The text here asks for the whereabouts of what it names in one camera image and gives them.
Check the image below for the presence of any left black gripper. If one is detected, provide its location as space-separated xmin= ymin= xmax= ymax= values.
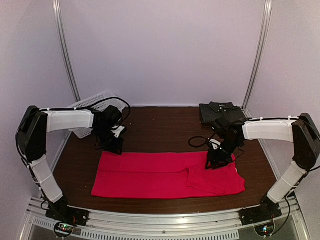
xmin=93 ymin=126 xmax=124 ymax=156

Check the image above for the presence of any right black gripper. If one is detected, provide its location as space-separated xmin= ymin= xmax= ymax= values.
xmin=205 ymin=138 xmax=241 ymax=170

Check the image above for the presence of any black pinstriped shirt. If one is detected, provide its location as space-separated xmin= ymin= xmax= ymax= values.
xmin=199 ymin=101 xmax=246 ymax=125

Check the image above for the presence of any red garment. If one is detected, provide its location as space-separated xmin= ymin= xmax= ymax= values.
xmin=91 ymin=151 xmax=246 ymax=200

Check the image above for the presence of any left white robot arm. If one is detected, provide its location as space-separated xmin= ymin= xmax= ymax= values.
xmin=15 ymin=105 xmax=126 ymax=204

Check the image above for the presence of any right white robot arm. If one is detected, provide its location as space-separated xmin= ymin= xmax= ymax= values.
xmin=205 ymin=113 xmax=320 ymax=221

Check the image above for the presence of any white plastic laundry basket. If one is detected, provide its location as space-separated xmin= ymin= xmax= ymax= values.
xmin=68 ymin=90 xmax=127 ymax=139

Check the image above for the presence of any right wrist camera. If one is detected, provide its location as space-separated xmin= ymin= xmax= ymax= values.
xmin=207 ymin=116 xmax=238 ymax=152

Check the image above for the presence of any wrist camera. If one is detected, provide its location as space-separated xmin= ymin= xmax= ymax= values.
xmin=100 ymin=105 xmax=126 ymax=138
xmin=207 ymin=116 xmax=238 ymax=152

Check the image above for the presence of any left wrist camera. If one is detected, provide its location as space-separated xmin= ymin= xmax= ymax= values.
xmin=100 ymin=105 xmax=126 ymax=138

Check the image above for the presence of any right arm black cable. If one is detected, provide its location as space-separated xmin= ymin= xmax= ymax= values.
xmin=187 ymin=135 xmax=213 ymax=149

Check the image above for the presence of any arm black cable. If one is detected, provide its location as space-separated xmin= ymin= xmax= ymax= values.
xmin=187 ymin=135 xmax=213 ymax=149
xmin=14 ymin=96 xmax=131 ymax=163

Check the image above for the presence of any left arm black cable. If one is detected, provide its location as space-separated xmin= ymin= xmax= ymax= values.
xmin=14 ymin=96 xmax=131 ymax=163

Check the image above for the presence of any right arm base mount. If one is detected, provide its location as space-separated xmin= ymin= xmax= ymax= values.
xmin=238 ymin=193 xmax=291 ymax=239

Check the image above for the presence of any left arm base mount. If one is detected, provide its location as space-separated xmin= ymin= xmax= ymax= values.
xmin=40 ymin=194 xmax=90 ymax=240

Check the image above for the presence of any left aluminium corner post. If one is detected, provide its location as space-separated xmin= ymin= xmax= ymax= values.
xmin=52 ymin=0 xmax=81 ymax=102

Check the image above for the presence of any aluminium corner post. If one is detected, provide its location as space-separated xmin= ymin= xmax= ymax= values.
xmin=242 ymin=0 xmax=273 ymax=111
xmin=52 ymin=0 xmax=81 ymax=102

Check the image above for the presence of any right aluminium corner post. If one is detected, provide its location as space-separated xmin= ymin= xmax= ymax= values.
xmin=242 ymin=0 xmax=273 ymax=111

